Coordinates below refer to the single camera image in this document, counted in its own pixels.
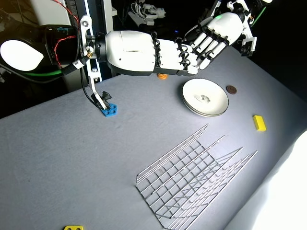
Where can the white plate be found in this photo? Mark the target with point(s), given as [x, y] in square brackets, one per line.
[194, 110]
[204, 95]

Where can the small orange toy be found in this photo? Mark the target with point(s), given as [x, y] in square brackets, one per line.
[162, 76]

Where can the yellow block with holes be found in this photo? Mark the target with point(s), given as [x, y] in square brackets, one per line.
[72, 228]

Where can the white spare robot hand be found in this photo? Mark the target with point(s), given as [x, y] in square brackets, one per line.
[148, 12]

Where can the brown sandwich cookie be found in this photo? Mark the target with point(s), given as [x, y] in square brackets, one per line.
[231, 89]

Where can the white backdrop sheet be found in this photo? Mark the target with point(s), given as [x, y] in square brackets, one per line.
[283, 187]

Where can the blue pentagon block with holes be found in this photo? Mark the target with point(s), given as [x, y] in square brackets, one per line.
[111, 112]

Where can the grey table cloth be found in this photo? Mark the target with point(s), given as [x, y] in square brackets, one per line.
[72, 155]

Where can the yellow rectangular block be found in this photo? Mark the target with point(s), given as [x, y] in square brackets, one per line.
[259, 123]

